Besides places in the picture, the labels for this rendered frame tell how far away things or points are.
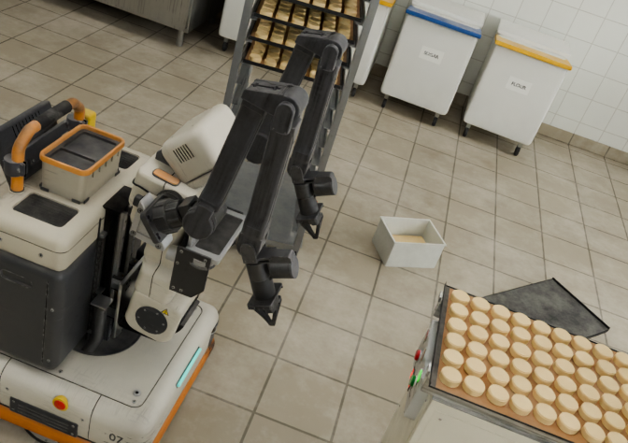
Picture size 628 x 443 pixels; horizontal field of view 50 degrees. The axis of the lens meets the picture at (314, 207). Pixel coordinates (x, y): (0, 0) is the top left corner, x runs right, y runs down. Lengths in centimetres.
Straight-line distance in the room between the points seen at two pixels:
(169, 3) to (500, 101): 243
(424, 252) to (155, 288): 181
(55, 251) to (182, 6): 335
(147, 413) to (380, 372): 111
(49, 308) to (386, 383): 143
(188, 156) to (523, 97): 356
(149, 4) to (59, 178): 327
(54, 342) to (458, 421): 115
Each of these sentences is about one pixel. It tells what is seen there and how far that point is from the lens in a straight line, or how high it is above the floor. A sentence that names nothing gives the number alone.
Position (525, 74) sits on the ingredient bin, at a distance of 496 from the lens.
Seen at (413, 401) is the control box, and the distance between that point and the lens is 177.
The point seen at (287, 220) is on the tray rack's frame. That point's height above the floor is 15.
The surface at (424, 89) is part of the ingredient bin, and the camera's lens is 501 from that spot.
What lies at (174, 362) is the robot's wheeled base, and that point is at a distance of 231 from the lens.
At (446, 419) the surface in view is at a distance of 172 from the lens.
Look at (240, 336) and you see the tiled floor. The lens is 283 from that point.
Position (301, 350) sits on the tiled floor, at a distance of 286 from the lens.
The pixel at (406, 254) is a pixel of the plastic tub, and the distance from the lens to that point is 346.
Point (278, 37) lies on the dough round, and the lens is 274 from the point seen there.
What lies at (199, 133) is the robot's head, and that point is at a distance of 172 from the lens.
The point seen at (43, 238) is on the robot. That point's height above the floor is 79.
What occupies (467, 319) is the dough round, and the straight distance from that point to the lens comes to 185.
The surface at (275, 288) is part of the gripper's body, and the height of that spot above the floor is 86.
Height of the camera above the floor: 198
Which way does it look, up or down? 32 degrees down
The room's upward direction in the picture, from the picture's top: 18 degrees clockwise
